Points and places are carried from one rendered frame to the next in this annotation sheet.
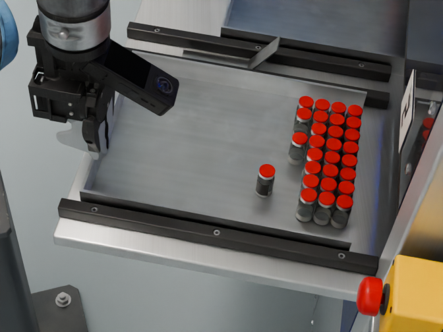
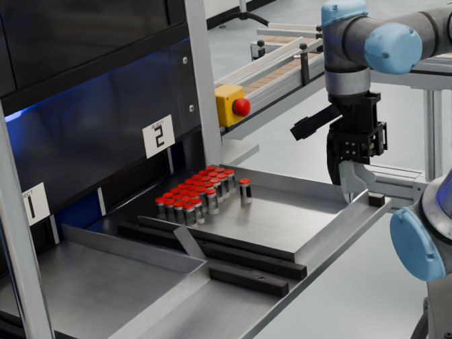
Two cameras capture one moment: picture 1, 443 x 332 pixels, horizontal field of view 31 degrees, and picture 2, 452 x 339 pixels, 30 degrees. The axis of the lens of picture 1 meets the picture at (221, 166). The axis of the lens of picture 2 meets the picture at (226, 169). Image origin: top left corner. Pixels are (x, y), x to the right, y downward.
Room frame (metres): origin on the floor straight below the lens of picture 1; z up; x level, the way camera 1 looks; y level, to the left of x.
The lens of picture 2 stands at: (1.91, 0.71, 1.58)
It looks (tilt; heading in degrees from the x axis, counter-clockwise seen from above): 23 degrees down; 212
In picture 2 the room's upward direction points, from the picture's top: 7 degrees counter-clockwise
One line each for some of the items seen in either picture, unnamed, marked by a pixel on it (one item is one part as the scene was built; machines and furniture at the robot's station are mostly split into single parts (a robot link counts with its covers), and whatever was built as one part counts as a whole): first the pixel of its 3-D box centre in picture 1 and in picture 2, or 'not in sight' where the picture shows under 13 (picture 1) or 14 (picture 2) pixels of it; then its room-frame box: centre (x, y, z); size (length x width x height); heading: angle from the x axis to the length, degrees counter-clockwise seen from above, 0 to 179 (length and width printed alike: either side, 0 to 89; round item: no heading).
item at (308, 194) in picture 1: (313, 157); (206, 197); (0.69, -0.12, 0.90); 0.18 x 0.02 x 0.05; 174
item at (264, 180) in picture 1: (265, 181); (245, 192); (0.64, -0.06, 0.90); 0.02 x 0.02 x 0.04
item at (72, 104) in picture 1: (74, 69); (354, 125); (0.65, 0.18, 1.06); 0.09 x 0.08 x 0.12; 84
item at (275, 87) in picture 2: not in sight; (247, 90); (0.13, -0.33, 0.92); 0.69 x 0.16 x 0.16; 174
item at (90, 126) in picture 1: (93, 122); not in sight; (0.62, 0.16, 1.00); 0.05 x 0.02 x 0.09; 174
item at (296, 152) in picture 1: (297, 148); (212, 202); (0.70, -0.10, 0.90); 0.02 x 0.02 x 0.05
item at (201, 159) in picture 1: (231, 146); (253, 210); (0.70, -0.01, 0.90); 0.34 x 0.26 x 0.04; 84
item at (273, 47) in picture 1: (229, 50); (212, 250); (0.87, 0.01, 0.91); 0.14 x 0.03 x 0.06; 85
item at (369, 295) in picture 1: (376, 297); (240, 107); (0.43, -0.17, 0.99); 0.04 x 0.04 x 0.04; 84
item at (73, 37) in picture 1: (74, 18); (348, 79); (0.64, 0.17, 1.15); 0.08 x 0.08 x 0.05
